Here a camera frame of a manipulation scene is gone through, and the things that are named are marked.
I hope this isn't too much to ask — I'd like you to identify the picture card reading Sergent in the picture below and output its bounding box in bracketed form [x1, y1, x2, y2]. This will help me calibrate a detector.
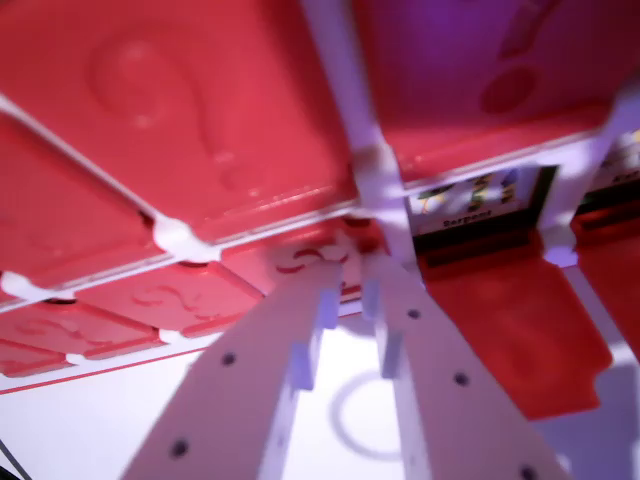
[407, 164, 560, 251]

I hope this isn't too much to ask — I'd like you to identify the red and white game board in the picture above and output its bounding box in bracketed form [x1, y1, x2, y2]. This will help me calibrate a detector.
[0, 0, 640, 424]

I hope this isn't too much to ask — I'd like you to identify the black cable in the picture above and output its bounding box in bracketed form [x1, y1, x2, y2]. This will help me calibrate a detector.
[0, 438, 29, 480]

